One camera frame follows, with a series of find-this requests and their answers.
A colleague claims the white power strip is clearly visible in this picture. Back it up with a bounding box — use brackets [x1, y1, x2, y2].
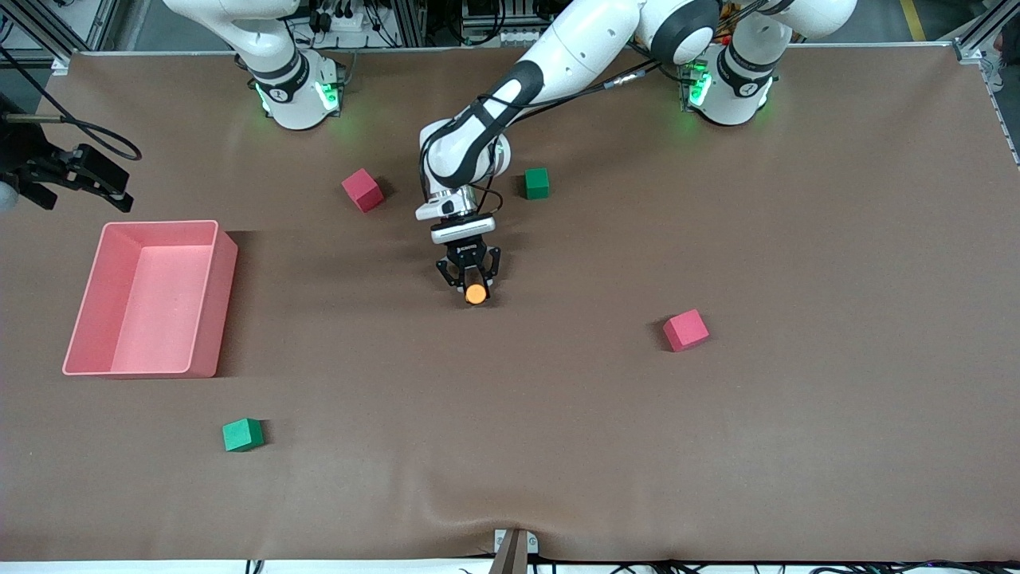
[307, 8, 389, 34]

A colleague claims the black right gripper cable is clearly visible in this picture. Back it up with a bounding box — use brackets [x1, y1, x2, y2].
[0, 44, 143, 160]

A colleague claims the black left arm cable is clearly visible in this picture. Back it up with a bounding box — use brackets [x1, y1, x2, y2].
[418, 64, 694, 216]

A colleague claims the aluminium frame profile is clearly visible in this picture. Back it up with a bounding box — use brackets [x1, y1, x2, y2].
[0, 0, 120, 74]
[952, 0, 1020, 168]

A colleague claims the red foam cube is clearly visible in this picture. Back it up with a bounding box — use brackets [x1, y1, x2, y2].
[662, 309, 710, 352]
[341, 167, 385, 213]

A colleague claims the brown table mat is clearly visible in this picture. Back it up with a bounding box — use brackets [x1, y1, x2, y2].
[0, 44, 1020, 563]

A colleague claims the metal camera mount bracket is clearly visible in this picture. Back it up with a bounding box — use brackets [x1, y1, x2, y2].
[488, 528, 539, 574]

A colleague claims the pink plastic bin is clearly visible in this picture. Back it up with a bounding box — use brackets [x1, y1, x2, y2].
[62, 220, 238, 379]

